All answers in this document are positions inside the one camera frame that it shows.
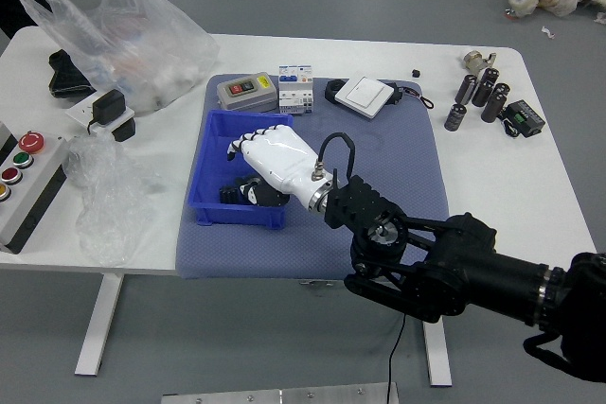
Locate white wall switch plate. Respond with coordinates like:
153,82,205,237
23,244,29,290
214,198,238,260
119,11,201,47
334,76,396,120

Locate clear plastic bag red print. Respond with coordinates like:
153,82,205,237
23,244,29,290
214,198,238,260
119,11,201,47
17,0,222,115

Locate grey metal plate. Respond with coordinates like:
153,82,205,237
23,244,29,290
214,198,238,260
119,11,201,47
160,381,400,404

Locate black power adapter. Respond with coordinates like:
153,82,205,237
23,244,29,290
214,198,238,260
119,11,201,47
85,89,127,136

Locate white circuit breaker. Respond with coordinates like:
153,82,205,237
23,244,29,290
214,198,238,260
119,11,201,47
276,64,316,117

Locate metal connector fitting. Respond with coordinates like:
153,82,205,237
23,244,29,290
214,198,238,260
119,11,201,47
462,49,498,76

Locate grey control box coloured buttons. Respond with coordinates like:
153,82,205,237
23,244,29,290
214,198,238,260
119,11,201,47
0,120,70,255

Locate blue plastic box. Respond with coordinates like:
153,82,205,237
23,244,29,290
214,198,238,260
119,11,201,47
187,109,296,231

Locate black floor cable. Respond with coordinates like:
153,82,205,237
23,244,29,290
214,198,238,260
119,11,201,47
387,313,409,404

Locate black round ring part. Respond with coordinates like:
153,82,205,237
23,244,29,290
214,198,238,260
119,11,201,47
324,78,352,103

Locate grey push button switch box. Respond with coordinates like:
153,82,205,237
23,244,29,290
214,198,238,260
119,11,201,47
216,72,278,114

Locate blue-grey fabric mat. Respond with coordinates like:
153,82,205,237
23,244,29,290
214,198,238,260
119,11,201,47
174,74,452,283

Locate black module with green display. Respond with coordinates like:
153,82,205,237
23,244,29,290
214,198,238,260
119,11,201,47
500,99,546,140

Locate crumpled clear plastic wrap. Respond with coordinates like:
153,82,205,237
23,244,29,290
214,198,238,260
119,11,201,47
62,133,158,268

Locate white table leg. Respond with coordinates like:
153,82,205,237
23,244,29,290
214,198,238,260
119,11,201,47
74,274,125,377
422,317,454,388

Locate black pouch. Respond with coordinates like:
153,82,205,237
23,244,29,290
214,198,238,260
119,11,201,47
47,49,98,99

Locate white socket block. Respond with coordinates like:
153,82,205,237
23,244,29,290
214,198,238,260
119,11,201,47
65,88,137,143

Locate big black gear nut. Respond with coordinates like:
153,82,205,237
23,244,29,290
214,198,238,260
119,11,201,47
218,184,244,207

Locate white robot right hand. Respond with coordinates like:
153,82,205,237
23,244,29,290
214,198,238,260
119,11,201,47
225,124,331,210

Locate black small part with wires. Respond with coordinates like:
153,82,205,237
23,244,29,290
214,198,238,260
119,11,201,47
389,82,435,110

